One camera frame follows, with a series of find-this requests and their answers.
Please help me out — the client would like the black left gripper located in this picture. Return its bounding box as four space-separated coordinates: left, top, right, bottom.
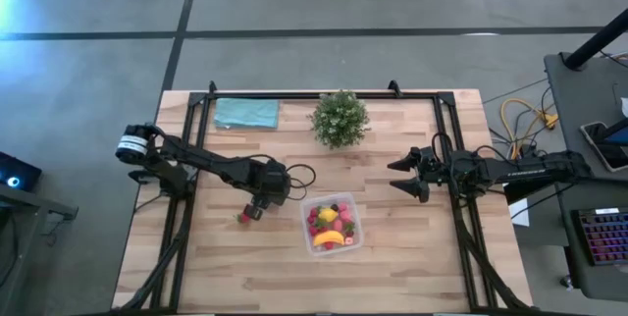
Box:
241 158 276 223

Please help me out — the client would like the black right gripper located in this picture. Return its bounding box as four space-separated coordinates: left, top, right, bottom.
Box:
387 146 452 204

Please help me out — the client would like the yellow toy banana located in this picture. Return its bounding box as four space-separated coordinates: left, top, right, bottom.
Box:
312 230 345 247

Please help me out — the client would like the clear plastic tupperware container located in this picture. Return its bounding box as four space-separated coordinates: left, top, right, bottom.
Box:
299 191 365 257

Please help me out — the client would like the green plant in black pot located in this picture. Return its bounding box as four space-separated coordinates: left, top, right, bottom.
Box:
308 89 372 150

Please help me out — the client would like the folded teal cloth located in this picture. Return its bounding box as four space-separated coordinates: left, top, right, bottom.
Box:
213 97 281 131

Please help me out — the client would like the white paper sheet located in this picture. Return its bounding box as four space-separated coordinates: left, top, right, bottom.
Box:
509 196 532 228

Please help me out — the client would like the grey desk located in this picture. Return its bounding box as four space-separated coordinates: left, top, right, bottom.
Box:
543 52 628 302

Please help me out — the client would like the dark tablet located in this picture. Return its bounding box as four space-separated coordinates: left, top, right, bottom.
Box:
580 118 628 174

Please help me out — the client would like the backlit keyboard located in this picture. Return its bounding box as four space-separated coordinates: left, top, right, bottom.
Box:
573 206 628 266

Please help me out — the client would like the grey metal cart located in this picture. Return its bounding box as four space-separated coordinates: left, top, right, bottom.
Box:
0 183 79 316

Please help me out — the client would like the black pole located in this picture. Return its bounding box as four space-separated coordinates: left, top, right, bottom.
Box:
562 9 628 72

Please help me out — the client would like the black device blue light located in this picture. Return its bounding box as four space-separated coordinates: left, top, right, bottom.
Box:
0 151 43 192

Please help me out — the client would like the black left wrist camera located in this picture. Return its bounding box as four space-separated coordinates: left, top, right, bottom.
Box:
271 161 291 198

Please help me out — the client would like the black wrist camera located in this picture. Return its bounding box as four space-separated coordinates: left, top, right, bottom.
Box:
444 151 480 184
271 161 291 198

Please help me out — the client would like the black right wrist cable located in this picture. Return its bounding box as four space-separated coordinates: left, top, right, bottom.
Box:
430 132 456 161

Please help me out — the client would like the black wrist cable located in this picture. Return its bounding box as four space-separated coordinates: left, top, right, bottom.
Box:
430 132 456 161
286 162 318 202

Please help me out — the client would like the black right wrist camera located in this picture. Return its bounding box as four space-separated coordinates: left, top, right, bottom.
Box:
444 151 480 184

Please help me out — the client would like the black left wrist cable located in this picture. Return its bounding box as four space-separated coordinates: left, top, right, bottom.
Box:
286 162 318 202

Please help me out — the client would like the black table frame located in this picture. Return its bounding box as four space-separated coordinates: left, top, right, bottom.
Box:
110 79 539 315

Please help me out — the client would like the yellow cable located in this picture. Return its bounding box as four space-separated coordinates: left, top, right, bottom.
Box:
499 98 559 160

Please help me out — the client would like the black floor cable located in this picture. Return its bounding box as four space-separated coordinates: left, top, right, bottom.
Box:
483 78 549 106

